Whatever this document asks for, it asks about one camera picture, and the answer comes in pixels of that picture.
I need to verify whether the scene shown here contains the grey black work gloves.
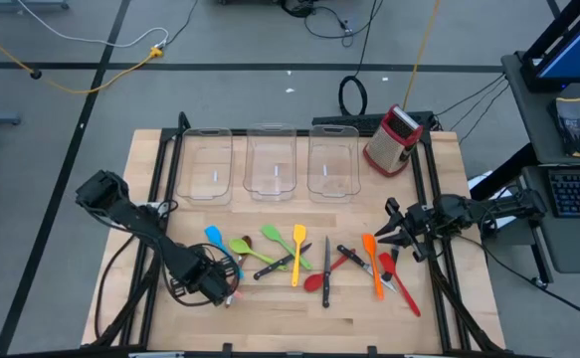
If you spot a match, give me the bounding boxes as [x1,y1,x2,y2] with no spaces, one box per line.
[547,96,580,159]

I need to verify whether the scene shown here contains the white floor cable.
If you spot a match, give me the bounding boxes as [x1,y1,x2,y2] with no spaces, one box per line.
[16,0,170,50]

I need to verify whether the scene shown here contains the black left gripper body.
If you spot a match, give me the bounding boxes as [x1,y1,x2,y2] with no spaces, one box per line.
[169,248,244,307]

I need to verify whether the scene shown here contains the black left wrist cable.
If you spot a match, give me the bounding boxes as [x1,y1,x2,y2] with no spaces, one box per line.
[162,242,244,308]

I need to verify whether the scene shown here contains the black floor device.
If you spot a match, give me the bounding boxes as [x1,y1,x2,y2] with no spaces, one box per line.
[280,0,316,19]

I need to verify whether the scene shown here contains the long black floor cable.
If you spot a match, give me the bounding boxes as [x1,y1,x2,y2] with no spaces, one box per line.
[453,233,580,327]

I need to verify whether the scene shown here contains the green silicone spatula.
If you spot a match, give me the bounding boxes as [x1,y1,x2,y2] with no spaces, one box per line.
[260,224,314,271]

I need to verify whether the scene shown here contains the green silicone spoon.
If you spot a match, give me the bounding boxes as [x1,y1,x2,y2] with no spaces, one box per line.
[227,237,290,272]

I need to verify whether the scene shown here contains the black cable bundle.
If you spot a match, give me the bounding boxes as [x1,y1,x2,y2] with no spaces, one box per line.
[302,0,385,49]

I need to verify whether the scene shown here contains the thin black cable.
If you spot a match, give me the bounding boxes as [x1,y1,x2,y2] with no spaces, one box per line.
[458,85,512,146]
[433,73,508,118]
[447,79,510,132]

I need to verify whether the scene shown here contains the clear plastic bin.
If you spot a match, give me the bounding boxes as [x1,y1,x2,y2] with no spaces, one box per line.
[242,122,298,203]
[306,124,363,204]
[175,127,235,207]

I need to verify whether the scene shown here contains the yellow silicone spatula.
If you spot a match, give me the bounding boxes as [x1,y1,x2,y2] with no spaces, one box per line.
[290,223,308,288]

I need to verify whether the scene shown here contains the black metal table frame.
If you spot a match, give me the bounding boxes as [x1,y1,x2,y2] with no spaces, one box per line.
[90,111,507,358]

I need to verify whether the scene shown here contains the yellow hanging cord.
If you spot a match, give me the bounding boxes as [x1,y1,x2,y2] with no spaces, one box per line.
[401,0,443,111]

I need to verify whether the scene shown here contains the orange silicone spatula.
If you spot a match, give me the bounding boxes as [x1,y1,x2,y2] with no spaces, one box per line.
[361,233,386,302]

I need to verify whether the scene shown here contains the grey desk cart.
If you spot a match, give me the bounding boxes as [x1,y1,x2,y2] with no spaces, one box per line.
[470,51,580,290]

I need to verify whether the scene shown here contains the riveted-handle knife wide blade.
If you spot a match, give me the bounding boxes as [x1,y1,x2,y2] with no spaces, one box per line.
[336,244,399,293]

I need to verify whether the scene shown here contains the red silicone spatula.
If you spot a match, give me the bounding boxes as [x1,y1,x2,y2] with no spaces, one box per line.
[378,252,423,318]

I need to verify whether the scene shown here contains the black plug cable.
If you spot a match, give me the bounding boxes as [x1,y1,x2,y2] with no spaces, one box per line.
[166,0,200,47]

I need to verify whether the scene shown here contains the red steel box grater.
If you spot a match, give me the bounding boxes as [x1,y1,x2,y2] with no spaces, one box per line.
[362,103,425,178]

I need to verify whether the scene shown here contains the black left base cable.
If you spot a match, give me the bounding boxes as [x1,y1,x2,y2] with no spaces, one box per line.
[93,233,139,344]

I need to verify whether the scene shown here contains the slim long black-handled knife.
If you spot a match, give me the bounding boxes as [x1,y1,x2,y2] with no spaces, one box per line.
[321,235,332,309]

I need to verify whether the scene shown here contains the coiled black cable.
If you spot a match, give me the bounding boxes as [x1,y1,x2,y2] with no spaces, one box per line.
[337,0,386,117]

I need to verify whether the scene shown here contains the yellow floor extension cord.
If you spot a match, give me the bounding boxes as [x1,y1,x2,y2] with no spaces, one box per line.
[0,19,165,95]

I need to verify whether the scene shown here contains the black computer monitor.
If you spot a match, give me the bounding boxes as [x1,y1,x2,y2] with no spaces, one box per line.
[520,0,580,93]

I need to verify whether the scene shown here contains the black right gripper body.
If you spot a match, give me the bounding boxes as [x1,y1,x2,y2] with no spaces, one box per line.
[386,197,440,264]

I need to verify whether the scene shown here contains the white box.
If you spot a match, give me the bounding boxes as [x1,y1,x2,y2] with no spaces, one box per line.
[467,170,522,233]

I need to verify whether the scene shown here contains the blue silicone spatula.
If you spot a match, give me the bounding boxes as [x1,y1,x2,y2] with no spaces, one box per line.
[204,225,246,280]

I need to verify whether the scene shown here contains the black knife with dark blade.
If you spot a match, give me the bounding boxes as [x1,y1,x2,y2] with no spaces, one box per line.
[253,242,313,281]

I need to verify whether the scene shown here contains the red silicone spoon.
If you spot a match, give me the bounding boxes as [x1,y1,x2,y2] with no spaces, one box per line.
[302,248,357,293]

